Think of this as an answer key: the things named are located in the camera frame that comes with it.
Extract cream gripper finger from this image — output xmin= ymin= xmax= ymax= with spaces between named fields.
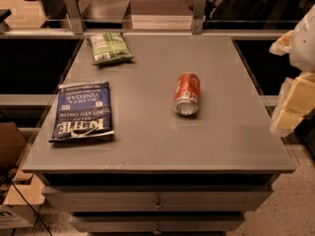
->
xmin=270 ymin=72 xmax=315 ymax=137
xmin=269 ymin=29 xmax=294 ymax=56

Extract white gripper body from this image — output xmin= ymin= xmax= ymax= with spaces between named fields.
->
xmin=289 ymin=5 xmax=315 ymax=72

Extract green jalapeno chip bag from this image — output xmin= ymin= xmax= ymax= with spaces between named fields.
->
xmin=87 ymin=32 xmax=134 ymax=66

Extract blue Kettle chip bag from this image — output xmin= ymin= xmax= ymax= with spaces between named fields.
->
xmin=50 ymin=82 xmax=114 ymax=143

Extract orange soda can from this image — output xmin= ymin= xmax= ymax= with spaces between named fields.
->
xmin=173 ymin=73 xmax=201 ymax=116

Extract cardboard box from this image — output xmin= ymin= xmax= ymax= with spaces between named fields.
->
xmin=0 ymin=122 xmax=44 ymax=229

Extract left metal bracket post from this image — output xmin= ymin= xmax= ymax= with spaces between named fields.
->
xmin=64 ymin=0 xmax=85 ymax=34

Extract black cable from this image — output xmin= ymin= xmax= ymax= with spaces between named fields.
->
xmin=0 ymin=164 xmax=53 ymax=236

